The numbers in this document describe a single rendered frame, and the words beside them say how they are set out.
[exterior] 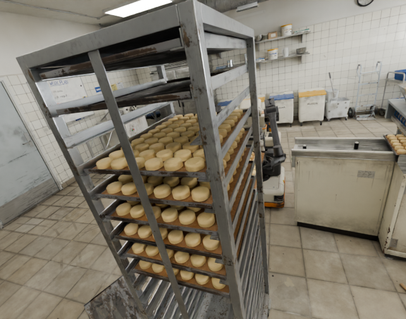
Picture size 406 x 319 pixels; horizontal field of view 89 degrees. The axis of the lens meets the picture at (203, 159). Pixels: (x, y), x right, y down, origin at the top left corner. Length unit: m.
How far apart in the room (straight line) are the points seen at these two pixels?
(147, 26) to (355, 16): 5.77
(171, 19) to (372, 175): 1.95
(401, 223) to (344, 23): 4.64
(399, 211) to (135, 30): 2.03
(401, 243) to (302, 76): 4.43
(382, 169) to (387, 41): 4.43
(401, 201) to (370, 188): 0.23
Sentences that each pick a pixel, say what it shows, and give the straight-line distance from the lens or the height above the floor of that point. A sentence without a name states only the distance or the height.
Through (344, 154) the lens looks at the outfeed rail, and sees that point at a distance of 2.04.
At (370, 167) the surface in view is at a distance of 2.10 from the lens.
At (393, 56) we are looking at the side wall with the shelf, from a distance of 6.34.
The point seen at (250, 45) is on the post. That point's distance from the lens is 0.99.
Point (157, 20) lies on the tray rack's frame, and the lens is 0.43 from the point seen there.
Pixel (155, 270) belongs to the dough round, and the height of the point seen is 1.06.
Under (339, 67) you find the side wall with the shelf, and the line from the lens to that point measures 6.05.
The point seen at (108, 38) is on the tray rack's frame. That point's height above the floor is 1.80.
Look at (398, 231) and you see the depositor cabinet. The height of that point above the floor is 0.33.
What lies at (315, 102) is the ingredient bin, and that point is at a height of 0.55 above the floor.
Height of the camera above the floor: 1.72
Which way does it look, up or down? 24 degrees down
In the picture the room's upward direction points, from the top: 11 degrees counter-clockwise
